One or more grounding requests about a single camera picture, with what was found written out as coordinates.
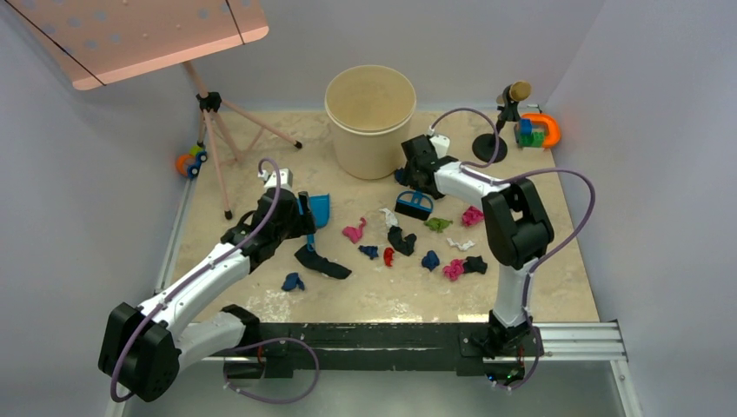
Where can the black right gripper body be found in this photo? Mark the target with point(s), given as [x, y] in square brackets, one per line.
[409, 178]

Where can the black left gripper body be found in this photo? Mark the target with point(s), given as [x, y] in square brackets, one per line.
[296, 224]

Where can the blue dustpan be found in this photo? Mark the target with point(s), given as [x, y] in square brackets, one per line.
[314, 213]

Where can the blue hand brush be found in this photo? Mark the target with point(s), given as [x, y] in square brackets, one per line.
[414, 204]

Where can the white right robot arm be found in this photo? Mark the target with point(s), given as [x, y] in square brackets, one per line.
[517, 227]

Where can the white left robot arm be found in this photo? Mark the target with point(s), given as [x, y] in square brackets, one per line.
[146, 346]

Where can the long black paper scrap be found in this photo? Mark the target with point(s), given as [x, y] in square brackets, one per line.
[313, 261]

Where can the green paper scrap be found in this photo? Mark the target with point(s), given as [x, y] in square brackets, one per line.
[437, 224]

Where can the dark blue scrap front left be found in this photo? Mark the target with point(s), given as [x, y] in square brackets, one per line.
[293, 281]

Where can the black microphone stand toy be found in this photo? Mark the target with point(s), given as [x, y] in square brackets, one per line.
[491, 147]

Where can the pink paper scrap left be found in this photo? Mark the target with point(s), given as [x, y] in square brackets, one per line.
[355, 234]

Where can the pink paper scrap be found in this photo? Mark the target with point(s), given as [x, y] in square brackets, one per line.
[454, 269]
[472, 216]
[355, 234]

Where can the pink paper scrap right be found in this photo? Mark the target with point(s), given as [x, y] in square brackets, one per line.
[472, 216]

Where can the beige round bin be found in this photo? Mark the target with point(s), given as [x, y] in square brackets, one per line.
[372, 107]

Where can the black paper scrap centre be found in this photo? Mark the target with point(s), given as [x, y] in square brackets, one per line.
[404, 244]

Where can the white paper scrap right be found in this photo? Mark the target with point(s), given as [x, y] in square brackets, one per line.
[461, 246]

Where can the blue paper scrap front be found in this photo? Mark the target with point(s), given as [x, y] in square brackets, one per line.
[430, 261]

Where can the red paper scrap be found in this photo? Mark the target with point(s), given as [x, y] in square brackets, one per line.
[388, 257]

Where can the pink paper scrap front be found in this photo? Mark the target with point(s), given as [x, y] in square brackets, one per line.
[454, 269]

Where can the black paper scrap front right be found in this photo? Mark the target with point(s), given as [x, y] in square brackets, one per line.
[474, 264]

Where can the orange wheeled toy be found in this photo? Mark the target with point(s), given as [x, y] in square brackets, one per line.
[189, 165]

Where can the orange colourful block toy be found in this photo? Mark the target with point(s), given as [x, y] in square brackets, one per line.
[537, 130]

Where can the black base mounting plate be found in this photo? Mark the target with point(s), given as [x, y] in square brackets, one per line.
[464, 348]

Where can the pink music stand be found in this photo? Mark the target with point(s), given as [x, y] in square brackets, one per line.
[97, 43]

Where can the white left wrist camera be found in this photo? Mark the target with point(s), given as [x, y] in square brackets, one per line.
[283, 178]

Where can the aluminium frame rail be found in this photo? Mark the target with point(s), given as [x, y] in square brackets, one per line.
[573, 342]

